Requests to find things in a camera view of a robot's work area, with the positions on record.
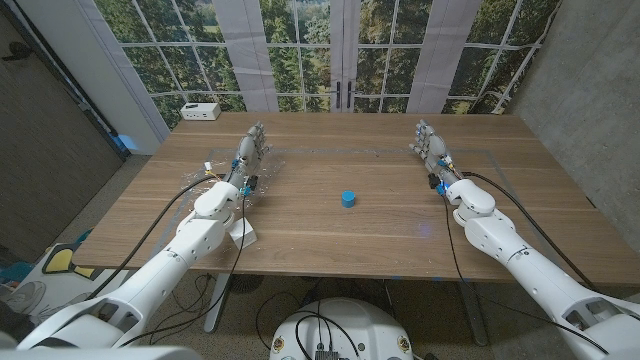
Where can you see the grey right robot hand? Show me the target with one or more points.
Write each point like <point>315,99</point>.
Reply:
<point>434,147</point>

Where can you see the clear plastic wrap sheet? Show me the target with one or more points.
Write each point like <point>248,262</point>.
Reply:
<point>267,172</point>

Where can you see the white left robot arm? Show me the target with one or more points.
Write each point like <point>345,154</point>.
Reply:
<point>165,265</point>

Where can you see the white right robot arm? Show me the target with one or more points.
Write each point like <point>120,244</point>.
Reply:
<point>530,275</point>

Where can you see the blue bottle cap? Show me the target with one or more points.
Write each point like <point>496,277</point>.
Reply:
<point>348,200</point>

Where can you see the white box on table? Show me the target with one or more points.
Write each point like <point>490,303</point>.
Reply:
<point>200,111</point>

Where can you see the printed forest window backdrop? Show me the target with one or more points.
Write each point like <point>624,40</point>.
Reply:
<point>300,50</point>

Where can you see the white table leg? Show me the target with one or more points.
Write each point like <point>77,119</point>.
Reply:
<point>217,305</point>
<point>474,315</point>

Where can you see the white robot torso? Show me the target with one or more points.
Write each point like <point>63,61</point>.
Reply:
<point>345,325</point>

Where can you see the black ribbed round base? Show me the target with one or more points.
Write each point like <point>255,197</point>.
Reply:
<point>246,283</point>

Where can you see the white printed floor mat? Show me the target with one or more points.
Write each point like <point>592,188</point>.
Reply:
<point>60,270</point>

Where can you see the dark wood-grain door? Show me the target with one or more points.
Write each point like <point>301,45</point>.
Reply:
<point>40,150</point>

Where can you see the grey sneaker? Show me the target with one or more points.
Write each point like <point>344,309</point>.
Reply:
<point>65,306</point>

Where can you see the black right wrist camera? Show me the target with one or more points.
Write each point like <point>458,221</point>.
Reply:
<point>433,181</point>

